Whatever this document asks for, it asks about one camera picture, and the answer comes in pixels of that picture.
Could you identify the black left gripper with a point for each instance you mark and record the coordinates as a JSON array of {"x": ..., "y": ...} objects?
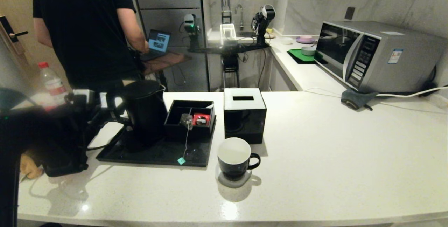
[{"x": 84, "y": 115}]

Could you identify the black electric kettle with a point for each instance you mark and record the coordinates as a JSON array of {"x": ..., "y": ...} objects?
[{"x": 145, "y": 115}]

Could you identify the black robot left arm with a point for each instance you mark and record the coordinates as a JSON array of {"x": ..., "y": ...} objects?
[{"x": 35, "y": 143}]

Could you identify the grey tea bag teal tag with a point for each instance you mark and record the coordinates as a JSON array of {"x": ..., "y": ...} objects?
[{"x": 186, "y": 119}]

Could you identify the clear bottle red cap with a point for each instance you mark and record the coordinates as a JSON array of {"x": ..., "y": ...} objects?
[{"x": 52, "y": 83}]

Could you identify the black compartment organizer box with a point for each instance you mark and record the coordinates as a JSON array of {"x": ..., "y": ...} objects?
[{"x": 176, "y": 130}]

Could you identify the black rectangular serving tray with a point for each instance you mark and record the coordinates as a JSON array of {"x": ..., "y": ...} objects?
[{"x": 164, "y": 156}]

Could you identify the brown wooden stool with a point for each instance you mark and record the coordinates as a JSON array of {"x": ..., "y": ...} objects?
[{"x": 168, "y": 60}]

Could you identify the open laptop blue screen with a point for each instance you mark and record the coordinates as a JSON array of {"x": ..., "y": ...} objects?
[{"x": 159, "y": 41}]

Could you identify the red sachet packet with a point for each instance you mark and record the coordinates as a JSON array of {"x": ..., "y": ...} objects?
[{"x": 201, "y": 118}]

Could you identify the person in black shirt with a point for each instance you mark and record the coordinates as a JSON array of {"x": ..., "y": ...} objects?
[{"x": 80, "y": 27}]

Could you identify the white sachet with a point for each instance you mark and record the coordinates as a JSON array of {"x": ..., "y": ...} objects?
[{"x": 210, "y": 105}]

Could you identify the black teleoperation platform stand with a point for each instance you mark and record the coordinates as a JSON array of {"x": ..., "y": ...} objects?
[{"x": 231, "y": 63}]

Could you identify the black tissue box white lid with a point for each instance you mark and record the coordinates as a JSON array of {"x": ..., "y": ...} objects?
[{"x": 245, "y": 125}]

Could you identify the black mug white inside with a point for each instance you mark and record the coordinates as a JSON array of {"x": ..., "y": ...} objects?
[{"x": 233, "y": 169}]

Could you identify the white dish rack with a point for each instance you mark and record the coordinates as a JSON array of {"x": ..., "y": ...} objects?
[{"x": 227, "y": 33}]

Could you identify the white round coaster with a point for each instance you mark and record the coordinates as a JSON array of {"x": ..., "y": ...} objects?
[{"x": 242, "y": 184}]

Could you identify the tall black metal stand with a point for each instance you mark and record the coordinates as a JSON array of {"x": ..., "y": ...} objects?
[{"x": 225, "y": 5}]

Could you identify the chrome kitchen faucet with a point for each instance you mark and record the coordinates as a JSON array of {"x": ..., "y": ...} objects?
[{"x": 240, "y": 16}]

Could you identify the small white bowl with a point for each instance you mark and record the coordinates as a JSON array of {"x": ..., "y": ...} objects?
[{"x": 286, "y": 40}]

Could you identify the green tray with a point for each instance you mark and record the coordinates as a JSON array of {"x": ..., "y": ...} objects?
[{"x": 297, "y": 55}]

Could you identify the grey bowl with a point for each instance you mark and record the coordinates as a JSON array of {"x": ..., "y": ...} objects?
[{"x": 308, "y": 51}]

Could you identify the purple plate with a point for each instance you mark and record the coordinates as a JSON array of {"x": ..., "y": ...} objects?
[{"x": 305, "y": 39}]

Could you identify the dark grey folded cloth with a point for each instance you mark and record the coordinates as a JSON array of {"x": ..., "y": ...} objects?
[{"x": 355, "y": 98}]

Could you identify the silver microwave oven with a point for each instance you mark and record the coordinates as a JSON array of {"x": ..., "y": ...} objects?
[{"x": 402, "y": 64}]

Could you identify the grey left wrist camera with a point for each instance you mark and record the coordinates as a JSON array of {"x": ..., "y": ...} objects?
[{"x": 84, "y": 92}]

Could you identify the black wall outlet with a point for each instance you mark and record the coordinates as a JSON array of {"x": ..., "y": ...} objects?
[{"x": 349, "y": 13}]

